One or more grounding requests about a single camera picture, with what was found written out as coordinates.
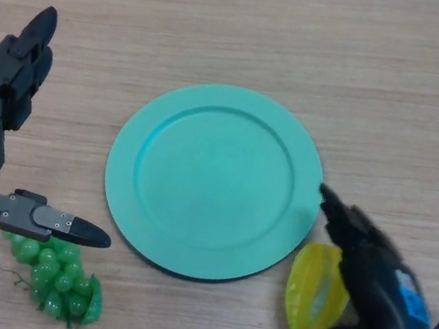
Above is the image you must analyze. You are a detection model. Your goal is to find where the yellow starfruit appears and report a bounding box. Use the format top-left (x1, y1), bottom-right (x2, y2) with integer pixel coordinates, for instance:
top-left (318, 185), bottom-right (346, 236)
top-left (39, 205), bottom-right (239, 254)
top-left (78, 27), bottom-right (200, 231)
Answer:
top-left (280, 238), bottom-right (357, 329)

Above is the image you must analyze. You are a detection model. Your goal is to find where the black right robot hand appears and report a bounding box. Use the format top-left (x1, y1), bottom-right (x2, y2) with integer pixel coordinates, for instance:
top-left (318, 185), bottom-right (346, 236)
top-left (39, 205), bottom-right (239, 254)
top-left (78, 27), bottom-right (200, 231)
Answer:
top-left (288, 180), bottom-right (439, 329)

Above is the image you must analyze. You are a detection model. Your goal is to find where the green grape bunch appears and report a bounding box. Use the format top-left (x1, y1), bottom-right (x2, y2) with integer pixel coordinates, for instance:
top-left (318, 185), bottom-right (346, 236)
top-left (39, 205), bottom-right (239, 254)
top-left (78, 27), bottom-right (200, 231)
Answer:
top-left (0, 228), bottom-right (112, 329)

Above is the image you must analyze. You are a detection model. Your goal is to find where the green round plate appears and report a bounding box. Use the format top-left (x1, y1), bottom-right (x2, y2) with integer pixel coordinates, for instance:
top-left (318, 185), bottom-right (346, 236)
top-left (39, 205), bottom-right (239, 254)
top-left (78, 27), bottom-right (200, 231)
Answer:
top-left (90, 69), bottom-right (336, 298)

